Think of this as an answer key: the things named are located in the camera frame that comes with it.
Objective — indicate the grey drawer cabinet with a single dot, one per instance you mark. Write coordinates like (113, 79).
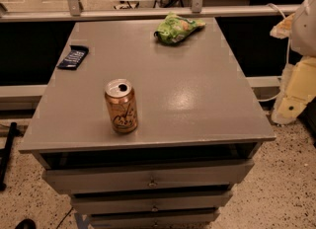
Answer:
(193, 103)

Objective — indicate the drawer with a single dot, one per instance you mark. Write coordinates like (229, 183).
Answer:
(148, 177)
(152, 219)
(151, 202)

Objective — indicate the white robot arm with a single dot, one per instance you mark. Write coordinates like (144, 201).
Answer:
(303, 31)

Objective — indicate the middle drawer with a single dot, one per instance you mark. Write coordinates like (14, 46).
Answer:
(151, 202)

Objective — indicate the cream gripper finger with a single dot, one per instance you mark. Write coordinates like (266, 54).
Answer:
(297, 90)
(283, 28)

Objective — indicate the green rice chip bag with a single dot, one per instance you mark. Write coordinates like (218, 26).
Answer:
(175, 28)

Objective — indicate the orange soda can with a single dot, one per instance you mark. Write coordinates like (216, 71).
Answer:
(121, 105)

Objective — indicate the top drawer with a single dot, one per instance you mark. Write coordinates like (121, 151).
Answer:
(148, 177)

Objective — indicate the dark blue snack bar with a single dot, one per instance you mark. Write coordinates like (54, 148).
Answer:
(74, 58)

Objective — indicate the bottom drawer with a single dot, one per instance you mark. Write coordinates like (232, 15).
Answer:
(152, 219)

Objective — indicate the black shoe tip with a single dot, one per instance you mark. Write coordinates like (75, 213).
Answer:
(26, 224)

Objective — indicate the black metal stand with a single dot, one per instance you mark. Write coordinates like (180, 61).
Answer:
(5, 153)

